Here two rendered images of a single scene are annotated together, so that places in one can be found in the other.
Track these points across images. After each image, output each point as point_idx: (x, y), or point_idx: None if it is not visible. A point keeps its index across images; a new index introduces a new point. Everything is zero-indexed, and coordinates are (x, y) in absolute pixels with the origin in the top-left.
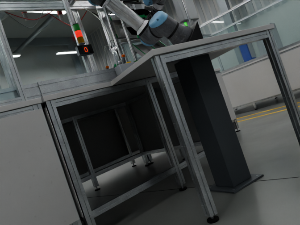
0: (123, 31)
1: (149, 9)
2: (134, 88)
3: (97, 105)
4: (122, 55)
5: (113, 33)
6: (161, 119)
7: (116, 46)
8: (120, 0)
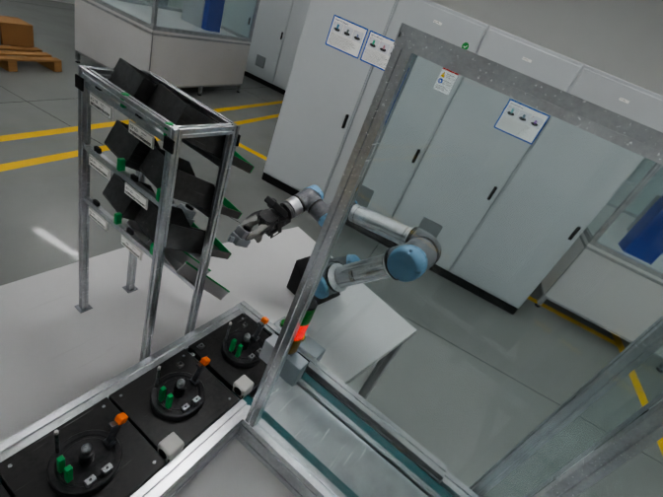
0: (183, 237)
1: (281, 211)
2: None
3: None
4: (267, 320)
5: (165, 245)
6: None
7: None
8: (234, 162)
